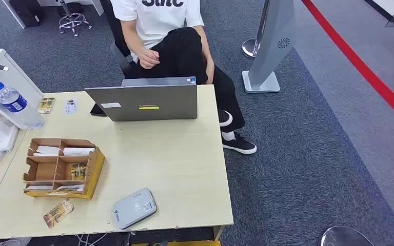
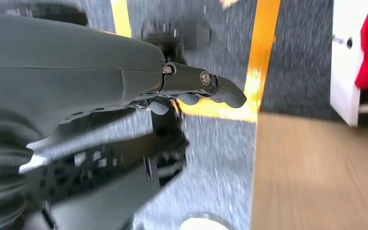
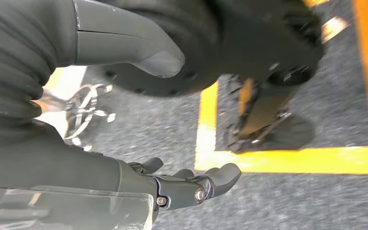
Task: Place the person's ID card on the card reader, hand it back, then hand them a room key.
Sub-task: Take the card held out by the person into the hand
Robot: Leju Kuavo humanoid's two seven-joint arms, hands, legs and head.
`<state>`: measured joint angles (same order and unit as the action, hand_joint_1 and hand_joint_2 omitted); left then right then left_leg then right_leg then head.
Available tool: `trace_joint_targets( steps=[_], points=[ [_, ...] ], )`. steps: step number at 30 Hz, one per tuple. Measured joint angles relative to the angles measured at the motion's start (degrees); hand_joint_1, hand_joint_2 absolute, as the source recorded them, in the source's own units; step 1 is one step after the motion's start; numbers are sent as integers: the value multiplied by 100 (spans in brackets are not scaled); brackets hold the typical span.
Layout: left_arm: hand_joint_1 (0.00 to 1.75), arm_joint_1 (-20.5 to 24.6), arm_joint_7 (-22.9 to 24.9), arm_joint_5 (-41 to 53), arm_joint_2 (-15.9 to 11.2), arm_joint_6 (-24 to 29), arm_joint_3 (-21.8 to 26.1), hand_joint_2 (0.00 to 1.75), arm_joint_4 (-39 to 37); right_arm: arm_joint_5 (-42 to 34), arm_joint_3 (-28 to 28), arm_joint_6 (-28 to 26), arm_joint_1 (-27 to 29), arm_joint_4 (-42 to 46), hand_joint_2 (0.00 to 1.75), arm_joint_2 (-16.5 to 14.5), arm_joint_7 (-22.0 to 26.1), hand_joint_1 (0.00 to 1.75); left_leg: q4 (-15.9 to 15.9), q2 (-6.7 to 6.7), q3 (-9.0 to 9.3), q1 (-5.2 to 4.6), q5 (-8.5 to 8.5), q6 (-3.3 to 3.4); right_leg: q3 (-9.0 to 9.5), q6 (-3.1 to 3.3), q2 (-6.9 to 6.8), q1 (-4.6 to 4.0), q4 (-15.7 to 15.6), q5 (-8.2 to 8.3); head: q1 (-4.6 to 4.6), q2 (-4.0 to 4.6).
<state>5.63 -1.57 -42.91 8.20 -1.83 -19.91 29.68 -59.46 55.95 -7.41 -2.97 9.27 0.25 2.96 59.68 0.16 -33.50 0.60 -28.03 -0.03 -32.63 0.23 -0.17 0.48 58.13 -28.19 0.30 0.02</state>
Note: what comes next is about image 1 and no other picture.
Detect white power strip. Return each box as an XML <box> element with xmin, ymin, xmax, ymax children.
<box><xmin>0</xmin><ymin>119</ymin><xmax>20</xmax><ymax>153</ymax></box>

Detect yellow box under desk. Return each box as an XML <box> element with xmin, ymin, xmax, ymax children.
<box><xmin>130</xmin><ymin>240</ymin><xmax>222</xmax><ymax>246</ymax></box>

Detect white cabinet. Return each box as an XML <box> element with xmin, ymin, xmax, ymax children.
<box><xmin>0</xmin><ymin>49</ymin><xmax>44</xmax><ymax>131</ymax></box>

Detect white card stack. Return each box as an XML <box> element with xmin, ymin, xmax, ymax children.
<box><xmin>63</xmin><ymin>147</ymin><xmax>96</xmax><ymax>157</ymax></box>
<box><xmin>25</xmin><ymin>184</ymin><xmax>54</xmax><ymax>191</ymax></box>
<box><xmin>33</xmin><ymin>146</ymin><xmax>61</xmax><ymax>157</ymax></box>
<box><xmin>55</xmin><ymin>183</ymin><xmax>85</xmax><ymax>193</ymax></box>

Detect person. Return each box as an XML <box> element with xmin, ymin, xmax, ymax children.
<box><xmin>110</xmin><ymin>0</ymin><xmax>258</xmax><ymax>155</ymax></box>

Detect person's right hand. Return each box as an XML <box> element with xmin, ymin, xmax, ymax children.
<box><xmin>137</xmin><ymin>48</ymin><xmax>161</xmax><ymax>70</ymax></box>

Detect black office chair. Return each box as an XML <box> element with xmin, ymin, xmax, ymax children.
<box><xmin>100</xmin><ymin>0</ymin><xmax>140</xmax><ymax>79</ymax></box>

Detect white card reader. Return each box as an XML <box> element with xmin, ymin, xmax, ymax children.
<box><xmin>112</xmin><ymin>188</ymin><xmax>158</xmax><ymax>230</ymax></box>

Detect grey laptop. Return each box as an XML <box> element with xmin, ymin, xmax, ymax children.
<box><xmin>84</xmin><ymin>76</ymin><xmax>199</xmax><ymax>122</ymax></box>

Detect chrome stanchion post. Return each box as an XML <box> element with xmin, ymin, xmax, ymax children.
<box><xmin>242</xmin><ymin>0</ymin><xmax>271</xmax><ymax>59</ymax></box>

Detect white cables under desk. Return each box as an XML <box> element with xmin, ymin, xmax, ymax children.
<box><xmin>74</xmin><ymin>232</ymin><xmax>109</xmax><ymax>246</ymax></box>

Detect gold room key card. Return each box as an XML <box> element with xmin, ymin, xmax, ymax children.
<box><xmin>37</xmin><ymin>97</ymin><xmax>56</xmax><ymax>114</ymax></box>
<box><xmin>43</xmin><ymin>199</ymin><xmax>75</xmax><ymax>229</ymax></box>
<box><xmin>70</xmin><ymin>162</ymin><xmax>88</xmax><ymax>181</ymax></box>

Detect black computer case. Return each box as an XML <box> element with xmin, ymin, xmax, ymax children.
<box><xmin>9</xmin><ymin>0</ymin><xmax>46</xmax><ymax>29</ymax></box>

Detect white counter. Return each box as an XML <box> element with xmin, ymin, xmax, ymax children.
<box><xmin>363</xmin><ymin>0</ymin><xmax>394</xmax><ymax>28</ymax></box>

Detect chrome stool base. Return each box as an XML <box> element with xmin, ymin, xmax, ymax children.
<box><xmin>55</xmin><ymin>0</ymin><xmax>93</xmax><ymax>37</ymax></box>

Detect chrome stanchion base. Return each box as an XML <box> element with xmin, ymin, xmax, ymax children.
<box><xmin>321</xmin><ymin>225</ymin><xmax>375</xmax><ymax>246</ymax></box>

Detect grey kiosk stand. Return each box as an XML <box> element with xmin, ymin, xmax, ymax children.
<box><xmin>242</xmin><ymin>0</ymin><xmax>296</xmax><ymax>94</ymax></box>

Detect plastic water bottle blue label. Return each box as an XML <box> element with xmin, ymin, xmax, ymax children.
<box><xmin>0</xmin><ymin>81</ymin><xmax>45</xmax><ymax>130</ymax></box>

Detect cardboard divider box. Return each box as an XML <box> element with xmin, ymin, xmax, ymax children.
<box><xmin>23</xmin><ymin>137</ymin><xmax>106</xmax><ymax>200</ymax></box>

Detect white ID card with photo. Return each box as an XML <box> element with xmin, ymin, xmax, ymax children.
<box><xmin>63</xmin><ymin>99</ymin><xmax>78</xmax><ymax>115</ymax></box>

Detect person's left hand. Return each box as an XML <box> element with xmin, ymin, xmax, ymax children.
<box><xmin>205</xmin><ymin>56</ymin><xmax>215</xmax><ymax>85</ymax></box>

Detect black smartphone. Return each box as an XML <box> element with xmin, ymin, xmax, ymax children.
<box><xmin>90</xmin><ymin>103</ymin><xmax>108</xmax><ymax>117</ymax></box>

